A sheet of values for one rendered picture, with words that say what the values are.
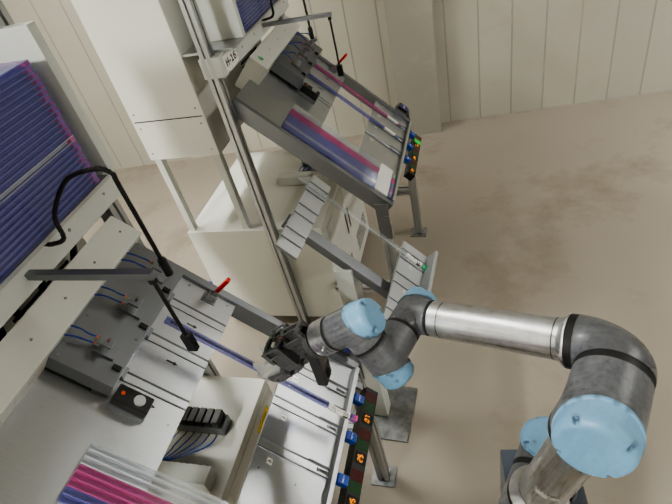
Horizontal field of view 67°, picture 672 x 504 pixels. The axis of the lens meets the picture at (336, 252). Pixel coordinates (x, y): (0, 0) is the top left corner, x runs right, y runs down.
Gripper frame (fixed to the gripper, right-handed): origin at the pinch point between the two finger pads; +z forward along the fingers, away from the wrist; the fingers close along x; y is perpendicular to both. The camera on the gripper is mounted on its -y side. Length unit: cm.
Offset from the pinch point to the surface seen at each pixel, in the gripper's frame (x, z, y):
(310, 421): 1.1, 4.1, -19.0
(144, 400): 16.1, 9.2, 18.9
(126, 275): 8.3, -11.0, 38.9
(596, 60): -314, -69, -121
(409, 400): -55, 37, -89
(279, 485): 18.1, 5.2, -16.1
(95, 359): 13.3, 11.3, 31.2
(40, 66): -20, -8, 75
